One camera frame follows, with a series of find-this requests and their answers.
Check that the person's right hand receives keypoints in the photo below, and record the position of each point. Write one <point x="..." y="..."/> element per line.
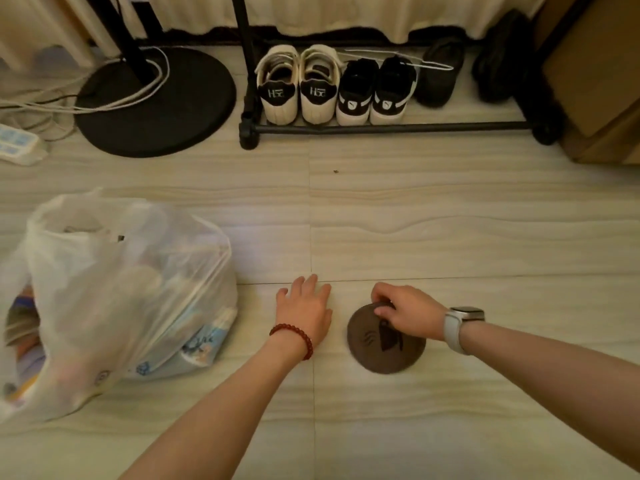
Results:
<point x="415" y="312"/>

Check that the person's left hand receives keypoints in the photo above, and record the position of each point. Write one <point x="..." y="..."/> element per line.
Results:
<point x="302" y="312"/>

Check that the person's left middle finger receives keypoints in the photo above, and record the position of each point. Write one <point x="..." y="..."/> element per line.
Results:
<point x="311" y="283"/>

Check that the person's right thumb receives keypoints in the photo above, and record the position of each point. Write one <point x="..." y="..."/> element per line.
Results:
<point x="384" y="310"/>

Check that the person's left little finger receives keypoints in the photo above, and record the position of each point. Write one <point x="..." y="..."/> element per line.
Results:
<point x="281" y="295"/>

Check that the brown round lid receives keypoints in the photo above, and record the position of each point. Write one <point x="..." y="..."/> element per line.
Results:
<point x="367" y="349"/>

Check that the person's right forearm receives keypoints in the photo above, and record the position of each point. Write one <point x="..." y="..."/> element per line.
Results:
<point x="550" y="374"/>

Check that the person's left forearm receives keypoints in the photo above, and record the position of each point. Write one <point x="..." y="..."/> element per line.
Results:
<point x="225" y="414"/>

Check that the white wrist watch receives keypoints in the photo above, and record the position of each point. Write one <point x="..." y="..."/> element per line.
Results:
<point x="456" y="327"/>

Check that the blue print white packet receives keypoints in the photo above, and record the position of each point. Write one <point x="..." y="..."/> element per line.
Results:
<point x="200" y="344"/>

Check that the clear plastic rubbish bag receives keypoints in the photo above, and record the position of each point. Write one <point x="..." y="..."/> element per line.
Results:
<point x="110" y="294"/>

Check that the black metal clothes rack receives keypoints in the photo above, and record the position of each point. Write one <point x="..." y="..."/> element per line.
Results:
<point x="400" y="127"/>

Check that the white sneaker black heel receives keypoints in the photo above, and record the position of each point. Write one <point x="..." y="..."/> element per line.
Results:
<point x="317" y="102"/>
<point x="277" y="102"/>

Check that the black sneaker white sole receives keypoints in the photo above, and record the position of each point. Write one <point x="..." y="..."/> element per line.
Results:
<point x="356" y="94"/>
<point x="392" y="92"/>

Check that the black round fan stand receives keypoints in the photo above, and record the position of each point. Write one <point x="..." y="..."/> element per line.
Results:
<point x="170" y="104"/>

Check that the black slipper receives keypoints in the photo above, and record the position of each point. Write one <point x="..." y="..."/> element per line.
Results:
<point x="440" y="74"/>

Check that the cream pleated curtain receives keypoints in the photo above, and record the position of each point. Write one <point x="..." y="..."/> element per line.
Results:
<point x="350" y="12"/>
<point x="40" y="24"/>

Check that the black shoe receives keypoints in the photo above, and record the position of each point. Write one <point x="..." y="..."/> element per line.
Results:
<point x="502" y="59"/>

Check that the white power strip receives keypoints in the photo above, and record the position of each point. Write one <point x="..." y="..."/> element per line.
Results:
<point x="17" y="144"/>

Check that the brown wooden cabinet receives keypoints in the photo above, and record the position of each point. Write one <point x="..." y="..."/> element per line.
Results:
<point x="595" y="69"/>

